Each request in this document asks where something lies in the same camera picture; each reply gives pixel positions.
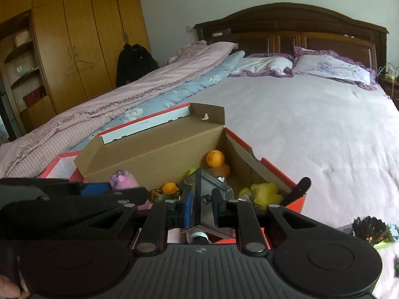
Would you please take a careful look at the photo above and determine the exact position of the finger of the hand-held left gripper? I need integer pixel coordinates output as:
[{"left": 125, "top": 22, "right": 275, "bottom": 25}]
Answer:
[
  {"left": 103, "top": 187, "right": 149, "bottom": 207},
  {"left": 79, "top": 182, "right": 116, "bottom": 197}
]

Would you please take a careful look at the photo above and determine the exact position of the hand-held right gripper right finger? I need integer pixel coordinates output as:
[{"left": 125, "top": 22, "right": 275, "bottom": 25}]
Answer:
[{"left": 212, "top": 188, "right": 351, "bottom": 254}]

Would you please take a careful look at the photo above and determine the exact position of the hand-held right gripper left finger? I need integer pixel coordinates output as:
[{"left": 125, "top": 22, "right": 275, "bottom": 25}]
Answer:
[{"left": 73, "top": 187, "right": 194, "bottom": 254}]

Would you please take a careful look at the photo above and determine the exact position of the dark grey rectangular box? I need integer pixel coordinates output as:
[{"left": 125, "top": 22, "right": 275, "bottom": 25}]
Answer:
[{"left": 180, "top": 167, "right": 235, "bottom": 240}]

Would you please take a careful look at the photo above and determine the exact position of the red cardboard shoe box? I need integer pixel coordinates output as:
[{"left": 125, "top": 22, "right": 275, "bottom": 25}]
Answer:
[{"left": 73, "top": 102, "right": 307, "bottom": 246}]

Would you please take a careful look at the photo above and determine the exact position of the pink plush toy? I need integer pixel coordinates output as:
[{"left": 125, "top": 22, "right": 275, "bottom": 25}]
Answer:
[{"left": 110, "top": 170, "right": 151, "bottom": 211}]

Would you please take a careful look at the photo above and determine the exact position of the colourful small toy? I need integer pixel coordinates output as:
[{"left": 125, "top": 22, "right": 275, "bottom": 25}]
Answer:
[{"left": 149, "top": 189, "right": 181, "bottom": 204}]

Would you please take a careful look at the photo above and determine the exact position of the black flashlight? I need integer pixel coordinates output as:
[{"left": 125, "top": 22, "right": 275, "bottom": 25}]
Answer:
[{"left": 187, "top": 229, "right": 210, "bottom": 245}]

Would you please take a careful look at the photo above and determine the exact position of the red shoe box lid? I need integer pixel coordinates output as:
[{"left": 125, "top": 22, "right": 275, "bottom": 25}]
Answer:
[{"left": 40, "top": 151, "right": 83, "bottom": 183}]

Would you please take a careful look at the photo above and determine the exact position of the yellow plush toy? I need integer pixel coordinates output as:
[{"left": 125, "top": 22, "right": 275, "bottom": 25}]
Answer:
[{"left": 238, "top": 182, "right": 284, "bottom": 211}]

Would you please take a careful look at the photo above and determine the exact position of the orange printed ping pong ball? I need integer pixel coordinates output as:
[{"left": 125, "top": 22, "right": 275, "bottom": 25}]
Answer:
[{"left": 204, "top": 150, "right": 225, "bottom": 168}]

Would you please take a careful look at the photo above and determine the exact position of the pink checked blanket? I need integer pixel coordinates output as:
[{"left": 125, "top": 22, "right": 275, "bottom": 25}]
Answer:
[{"left": 0, "top": 40, "right": 239, "bottom": 179}]

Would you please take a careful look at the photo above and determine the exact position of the dark red box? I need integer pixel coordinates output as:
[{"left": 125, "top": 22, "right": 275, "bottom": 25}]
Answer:
[{"left": 22, "top": 87, "right": 48, "bottom": 108}]

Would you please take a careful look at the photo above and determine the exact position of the light pink bed sheet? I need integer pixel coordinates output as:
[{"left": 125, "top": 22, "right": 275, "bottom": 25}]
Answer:
[{"left": 175, "top": 75, "right": 399, "bottom": 299}]

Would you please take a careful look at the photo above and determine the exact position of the light blue floral quilt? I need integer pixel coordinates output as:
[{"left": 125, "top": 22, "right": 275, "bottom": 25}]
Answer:
[{"left": 67, "top": 50, "right": 247, "bottom": 150}]

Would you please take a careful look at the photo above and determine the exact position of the black bag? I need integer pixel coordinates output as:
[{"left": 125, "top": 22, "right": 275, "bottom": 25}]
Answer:
[{"left": 116, "top": 44, "right": 159, "bottom": 88}]

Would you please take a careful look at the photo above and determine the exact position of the white pillow purple frill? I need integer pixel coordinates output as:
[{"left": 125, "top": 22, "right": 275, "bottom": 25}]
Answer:
[{"left": 228, "top": 53, "right": 295, "bottom": 78}]

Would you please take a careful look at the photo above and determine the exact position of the black feather shuttlecock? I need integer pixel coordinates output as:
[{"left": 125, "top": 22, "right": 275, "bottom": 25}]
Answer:
[{"left": 352, "top": 216, "right": 389, "bottom": 244}]

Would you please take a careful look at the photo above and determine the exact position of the white round box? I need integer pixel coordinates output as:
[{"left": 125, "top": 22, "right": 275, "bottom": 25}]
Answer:
[{"left": 14, "top": 29, "right": 33, "bottom": 48}]

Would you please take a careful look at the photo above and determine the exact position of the yellow wooden wardrobe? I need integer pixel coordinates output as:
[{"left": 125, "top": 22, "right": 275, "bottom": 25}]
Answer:
[{"left": 0, "top": 0, "right": 153, "bottom": 139}]

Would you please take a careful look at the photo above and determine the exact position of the lilac floral pillow purple frill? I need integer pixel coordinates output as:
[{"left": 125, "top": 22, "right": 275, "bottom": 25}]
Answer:
[{"left": 292, "top": 46, "right": 378, "bottom": 92}]

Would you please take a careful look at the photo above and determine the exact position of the dark wooden bed headboard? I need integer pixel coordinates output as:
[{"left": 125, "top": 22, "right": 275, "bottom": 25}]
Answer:
[{"left": 193, "top": 2, "right": 390, "bottom": 73}]

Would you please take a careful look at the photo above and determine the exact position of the dark wooden nightstand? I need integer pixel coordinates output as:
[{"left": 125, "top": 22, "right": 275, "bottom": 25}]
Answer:
[{"left": 378, "top": 75, "right": 399, "bottom": 110}]

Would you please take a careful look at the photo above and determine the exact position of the black handle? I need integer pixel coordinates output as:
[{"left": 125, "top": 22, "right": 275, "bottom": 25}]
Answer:
[{"left": 282, "top": 177, "right": 312, "bottom": 208}]

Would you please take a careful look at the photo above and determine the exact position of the wire clothes hanger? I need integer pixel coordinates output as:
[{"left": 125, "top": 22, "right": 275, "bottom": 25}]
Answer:
[{"left": 65, "top": 45, "right": 95, "bottom": 76}]

